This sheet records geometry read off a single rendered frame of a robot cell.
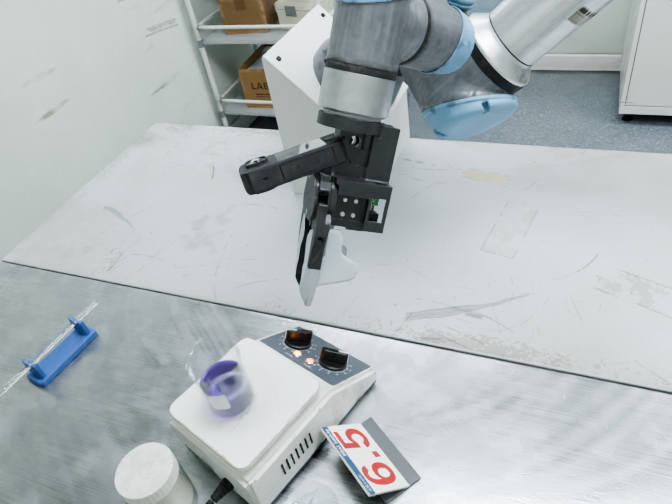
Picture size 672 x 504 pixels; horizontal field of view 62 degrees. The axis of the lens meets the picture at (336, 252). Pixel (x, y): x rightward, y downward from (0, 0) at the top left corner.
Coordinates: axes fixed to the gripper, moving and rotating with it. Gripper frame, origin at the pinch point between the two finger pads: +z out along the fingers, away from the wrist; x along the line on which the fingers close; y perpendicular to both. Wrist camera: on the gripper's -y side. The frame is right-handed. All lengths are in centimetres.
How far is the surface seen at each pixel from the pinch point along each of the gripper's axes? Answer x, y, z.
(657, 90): 164, 173, -42
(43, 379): 11.0, -29.8, 21.6
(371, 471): -15.4, 7.5, 12.8
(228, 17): 220, -11, -37
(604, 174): 21, 50, -17
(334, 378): -7.1, 4.2, 7.5
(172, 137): 70, -20, -3
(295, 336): -0.2, 0.5, 6.4
